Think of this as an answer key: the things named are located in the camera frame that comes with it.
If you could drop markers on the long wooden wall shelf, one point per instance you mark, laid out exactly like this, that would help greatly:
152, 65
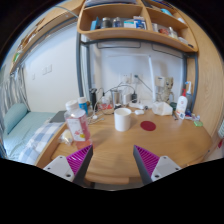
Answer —
50, 26

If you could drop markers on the dark grey laptop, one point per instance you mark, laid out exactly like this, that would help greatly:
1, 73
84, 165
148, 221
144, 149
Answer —
59, 116

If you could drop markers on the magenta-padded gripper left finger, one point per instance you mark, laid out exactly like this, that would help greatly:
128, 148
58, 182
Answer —
60, 165

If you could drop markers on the white wall light switch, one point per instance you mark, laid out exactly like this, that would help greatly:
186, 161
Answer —
47, 69

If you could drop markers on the clear spray bottle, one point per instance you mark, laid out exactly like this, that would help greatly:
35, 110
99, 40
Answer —
189, 96

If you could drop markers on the clear bottle with pink drink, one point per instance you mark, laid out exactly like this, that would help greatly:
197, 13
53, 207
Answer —
78, 128

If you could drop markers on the flat round red coaster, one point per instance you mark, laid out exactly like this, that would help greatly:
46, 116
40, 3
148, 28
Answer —
148, 125

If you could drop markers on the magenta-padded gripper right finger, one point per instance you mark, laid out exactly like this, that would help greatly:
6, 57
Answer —
165, 165

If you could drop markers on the small white oval case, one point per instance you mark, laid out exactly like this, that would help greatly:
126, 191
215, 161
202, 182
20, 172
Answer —
139, 112

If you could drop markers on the blue white plaid blanket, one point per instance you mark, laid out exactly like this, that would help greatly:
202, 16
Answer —
38, 140

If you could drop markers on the black plug adapter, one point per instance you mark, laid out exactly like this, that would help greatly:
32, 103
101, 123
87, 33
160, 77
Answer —
134, 97

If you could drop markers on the white desk lamp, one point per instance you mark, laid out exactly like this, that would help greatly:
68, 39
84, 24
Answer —
152, 80

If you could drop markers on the white paper cup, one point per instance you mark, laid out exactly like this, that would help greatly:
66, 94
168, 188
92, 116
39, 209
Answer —
122, 120

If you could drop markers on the green eraser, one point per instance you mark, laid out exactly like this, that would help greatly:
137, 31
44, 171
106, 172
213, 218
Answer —
198, 123

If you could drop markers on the small white square clock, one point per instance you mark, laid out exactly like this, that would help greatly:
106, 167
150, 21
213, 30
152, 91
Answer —
181, 115

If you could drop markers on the wooden shelf unit with items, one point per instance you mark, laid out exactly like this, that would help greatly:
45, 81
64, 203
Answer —
133, 32

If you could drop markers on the white power brick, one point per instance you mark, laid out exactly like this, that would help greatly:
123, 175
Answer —
126, 99

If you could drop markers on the pale wrapped snack packet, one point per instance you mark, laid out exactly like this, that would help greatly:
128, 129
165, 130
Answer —
66, 137

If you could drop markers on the bed with green sheet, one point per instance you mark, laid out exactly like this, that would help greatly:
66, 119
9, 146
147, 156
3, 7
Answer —
26, 133

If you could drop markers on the brown tree figure toy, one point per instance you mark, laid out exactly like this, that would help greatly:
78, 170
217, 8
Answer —
166, 88

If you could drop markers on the light green pillow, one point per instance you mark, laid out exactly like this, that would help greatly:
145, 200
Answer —
15, 116

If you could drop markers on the silver metal cup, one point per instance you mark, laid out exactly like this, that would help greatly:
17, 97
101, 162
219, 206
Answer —
116, 98

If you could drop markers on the blue white tube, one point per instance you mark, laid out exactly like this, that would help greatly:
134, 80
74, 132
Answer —
192, 117

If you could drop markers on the black electric shaver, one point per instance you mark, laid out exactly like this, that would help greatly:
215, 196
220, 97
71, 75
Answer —
93, 98

